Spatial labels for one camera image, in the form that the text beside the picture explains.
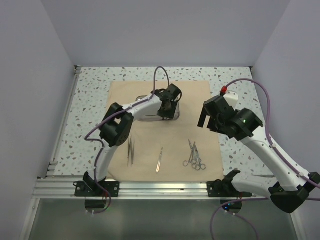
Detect beige cloth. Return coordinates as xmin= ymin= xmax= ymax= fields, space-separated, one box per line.
xmin=107 ymin=81 xmax=224 ymax=182

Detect steel surgical scissors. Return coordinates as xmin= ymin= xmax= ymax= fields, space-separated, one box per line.
xmin=188 ymin=140 xmax=201 ymax=171

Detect steel tweezers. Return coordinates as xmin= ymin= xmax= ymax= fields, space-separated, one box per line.
xmin=130 ymin=140 xmax=135 ymax=166
xmin=129 ymin=139 xmax=133 ymax=167

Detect steel scalpel handle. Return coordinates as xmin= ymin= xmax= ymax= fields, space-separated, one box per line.
xmin=156 ymin=147 xmax=164 ymax=174

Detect steel forceps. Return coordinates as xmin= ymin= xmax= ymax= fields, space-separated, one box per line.
xmin=127 ymin=136 xmax=131 ymax=167

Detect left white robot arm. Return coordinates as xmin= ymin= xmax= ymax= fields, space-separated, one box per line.
xmin=83 ymin=84 xmax=182 ymax=197

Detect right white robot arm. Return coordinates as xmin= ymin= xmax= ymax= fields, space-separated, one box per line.
xmin=198 ymin=95 xmax=320 ymax=214

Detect steel instrument tray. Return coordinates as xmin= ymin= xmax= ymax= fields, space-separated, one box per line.
xmin=129 ymin=94 xmax=180 ymax=122

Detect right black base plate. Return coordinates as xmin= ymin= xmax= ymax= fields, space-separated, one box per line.
xmin=206 ymin=179 xmax=252 ymax=198

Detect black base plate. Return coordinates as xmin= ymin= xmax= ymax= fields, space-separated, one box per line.
xmin=73 ymin=181 xmax=120 ymax=197
xmin=206 ymin=179 xmax=252 ymax=198

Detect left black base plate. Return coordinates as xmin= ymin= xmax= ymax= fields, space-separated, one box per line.
xmin=73 ymin=181 xmax=120 ymax=197

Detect aluminium rail frame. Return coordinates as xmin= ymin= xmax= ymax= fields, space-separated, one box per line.
xmin=19 ymin=66 xmax=276 ymax=240

